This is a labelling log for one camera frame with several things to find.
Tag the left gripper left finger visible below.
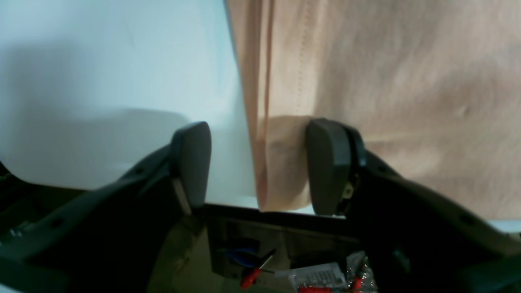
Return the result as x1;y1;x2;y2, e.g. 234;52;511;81
1;122;212;293

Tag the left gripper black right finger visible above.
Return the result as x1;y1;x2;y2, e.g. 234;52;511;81
306;118;521;293

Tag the white packaged part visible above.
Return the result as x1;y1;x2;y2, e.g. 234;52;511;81
275;262;348;293

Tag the peach T-shirt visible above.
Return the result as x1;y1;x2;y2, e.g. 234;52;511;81
227;0;521;220

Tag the red handled screwdriver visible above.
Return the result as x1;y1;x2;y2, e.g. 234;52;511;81
240;254;274;290

